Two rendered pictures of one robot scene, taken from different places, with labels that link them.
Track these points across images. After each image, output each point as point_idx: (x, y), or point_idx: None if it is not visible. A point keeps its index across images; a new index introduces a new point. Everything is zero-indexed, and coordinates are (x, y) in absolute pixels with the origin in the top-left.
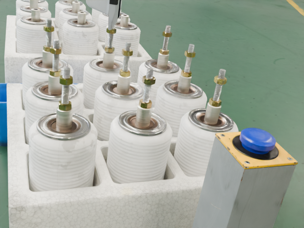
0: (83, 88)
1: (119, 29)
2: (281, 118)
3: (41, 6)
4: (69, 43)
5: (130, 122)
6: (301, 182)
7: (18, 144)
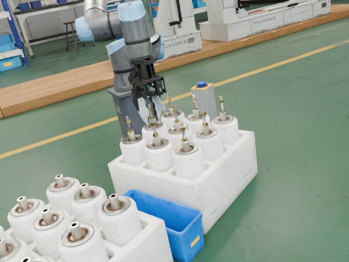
0: (171, 159)
1: (75, 181)
2: (29, 193)
3: (62, 238)
4: None
5: (200, 117)
6: (106, 165)
7: (231, 148)
